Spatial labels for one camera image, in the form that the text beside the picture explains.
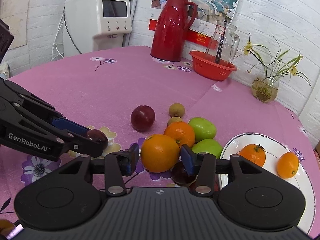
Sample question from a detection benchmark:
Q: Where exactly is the dark red plum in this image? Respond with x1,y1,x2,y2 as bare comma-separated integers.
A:
131,105,156,132

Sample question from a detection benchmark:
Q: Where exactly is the red thermos jug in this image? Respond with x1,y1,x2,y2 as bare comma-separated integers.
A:
150,0,197,62

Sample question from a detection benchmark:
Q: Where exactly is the orange tangerine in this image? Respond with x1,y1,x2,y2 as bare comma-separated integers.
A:
164,121,195,148

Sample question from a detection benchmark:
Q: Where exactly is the glass vase with plant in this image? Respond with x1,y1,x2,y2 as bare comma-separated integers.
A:
234,38,311,103

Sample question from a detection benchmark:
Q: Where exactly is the small dark plum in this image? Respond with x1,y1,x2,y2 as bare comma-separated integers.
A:
86,129,108,150

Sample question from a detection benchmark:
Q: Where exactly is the small orange kumquat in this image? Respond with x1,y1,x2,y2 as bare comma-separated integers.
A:
276,152,299,179

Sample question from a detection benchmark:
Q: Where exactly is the pink floral tablecloth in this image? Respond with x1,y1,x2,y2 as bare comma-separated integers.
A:
0,45,320,239

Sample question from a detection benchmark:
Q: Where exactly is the green apple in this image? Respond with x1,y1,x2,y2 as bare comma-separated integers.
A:
188,117,217,142
191,139,223,159

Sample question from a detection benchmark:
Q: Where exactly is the brown kiwi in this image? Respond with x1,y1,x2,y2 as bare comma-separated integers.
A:
168,103,185,118
167,116,183,126

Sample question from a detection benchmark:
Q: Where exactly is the wall calendar poster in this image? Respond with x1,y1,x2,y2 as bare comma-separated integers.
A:
149,0,239,46

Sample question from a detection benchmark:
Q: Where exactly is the large orange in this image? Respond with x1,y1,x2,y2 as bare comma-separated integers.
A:
140,134,180,173

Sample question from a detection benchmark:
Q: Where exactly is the tangerine with stem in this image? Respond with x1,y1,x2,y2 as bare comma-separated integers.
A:
239,144,266,167

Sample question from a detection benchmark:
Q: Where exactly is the red plastic basket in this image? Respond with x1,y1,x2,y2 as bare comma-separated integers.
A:
189,50,237,81

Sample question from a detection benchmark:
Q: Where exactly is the white water dispenser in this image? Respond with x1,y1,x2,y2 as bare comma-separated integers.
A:
63,0,137,57

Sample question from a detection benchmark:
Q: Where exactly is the glass pitcher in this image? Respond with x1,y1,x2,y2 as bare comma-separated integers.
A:
205,21,240,66

